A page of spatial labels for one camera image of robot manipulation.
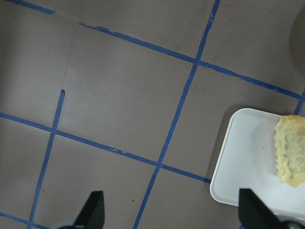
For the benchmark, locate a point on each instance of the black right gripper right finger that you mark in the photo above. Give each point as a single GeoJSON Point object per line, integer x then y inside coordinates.
{"type": "Point", "coordinates": [252, 211]}

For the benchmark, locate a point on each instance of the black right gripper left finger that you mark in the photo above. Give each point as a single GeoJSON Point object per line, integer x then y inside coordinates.
{"type": "Point", "coordinates": [93, 211]}

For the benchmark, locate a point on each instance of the yellow bread pastry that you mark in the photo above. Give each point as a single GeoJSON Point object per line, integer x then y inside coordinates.
{"type": "Point", "coordinates": [289, 141]}

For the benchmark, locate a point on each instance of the white rectangular tray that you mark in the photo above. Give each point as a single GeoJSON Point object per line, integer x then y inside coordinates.
{"type": "Point", "coordinates": [247, 160]}

